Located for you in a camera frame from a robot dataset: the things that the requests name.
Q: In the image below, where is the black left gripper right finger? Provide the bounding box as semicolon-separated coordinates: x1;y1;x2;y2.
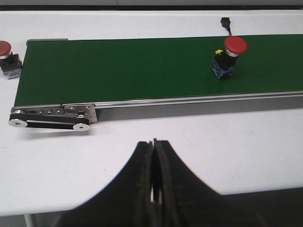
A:
152;140;260;227

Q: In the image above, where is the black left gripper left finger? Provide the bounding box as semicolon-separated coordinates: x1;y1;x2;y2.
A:
55;142;152;227

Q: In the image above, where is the red mushroom push button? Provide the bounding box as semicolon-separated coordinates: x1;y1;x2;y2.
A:
0;40;22;79
210;36;248;79

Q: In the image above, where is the conveyor drive belt pulley assembly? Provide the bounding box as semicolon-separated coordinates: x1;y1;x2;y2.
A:
9;104;98;131

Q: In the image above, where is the green conveyor belt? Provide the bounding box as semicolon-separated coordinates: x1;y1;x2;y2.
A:
13;34;303;107

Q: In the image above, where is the aluminium conveyor frame rail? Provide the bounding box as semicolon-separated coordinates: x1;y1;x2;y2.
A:
62;91;303;107

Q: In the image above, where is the black connector with cable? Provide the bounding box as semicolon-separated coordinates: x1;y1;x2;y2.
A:
220;17;232;36

